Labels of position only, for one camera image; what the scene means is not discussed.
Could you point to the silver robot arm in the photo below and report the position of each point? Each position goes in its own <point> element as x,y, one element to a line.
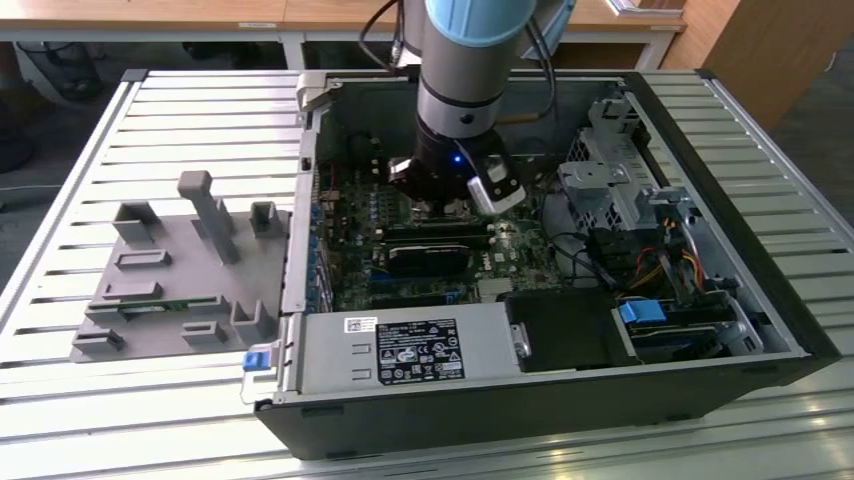
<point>461,90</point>

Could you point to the RAM slot white latches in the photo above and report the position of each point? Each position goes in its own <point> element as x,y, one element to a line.
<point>434,231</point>
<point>491,240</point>

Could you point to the blue expansion slot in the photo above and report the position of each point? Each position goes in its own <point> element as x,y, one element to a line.
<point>381,275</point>

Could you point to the green motherboard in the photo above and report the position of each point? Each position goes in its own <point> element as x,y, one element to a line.
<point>514,235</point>

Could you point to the silver drive cage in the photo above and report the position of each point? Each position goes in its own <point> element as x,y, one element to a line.
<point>587,195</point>

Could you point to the silver chipset heatsink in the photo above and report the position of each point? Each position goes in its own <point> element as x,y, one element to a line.
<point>495,290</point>

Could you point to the gray power supply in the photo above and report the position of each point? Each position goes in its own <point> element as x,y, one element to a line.
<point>334,350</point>

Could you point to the blue disk carrier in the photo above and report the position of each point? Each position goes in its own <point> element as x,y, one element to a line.
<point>641,312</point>

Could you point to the gray parts rack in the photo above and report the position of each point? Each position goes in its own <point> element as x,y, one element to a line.
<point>167,260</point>

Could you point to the blue case latch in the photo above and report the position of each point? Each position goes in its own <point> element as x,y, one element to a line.
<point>256,361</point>

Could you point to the green RAM stick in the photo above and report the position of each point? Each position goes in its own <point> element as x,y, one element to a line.
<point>174,305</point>

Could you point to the black PC case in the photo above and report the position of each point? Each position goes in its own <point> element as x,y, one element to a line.
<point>467,425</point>

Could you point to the wooden desk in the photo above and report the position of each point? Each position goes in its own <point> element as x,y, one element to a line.
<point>134,10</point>

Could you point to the wooden cabinet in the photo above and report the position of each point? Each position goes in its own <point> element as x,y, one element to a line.
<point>768,50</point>

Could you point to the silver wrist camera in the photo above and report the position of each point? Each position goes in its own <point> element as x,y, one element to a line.
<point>497,187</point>

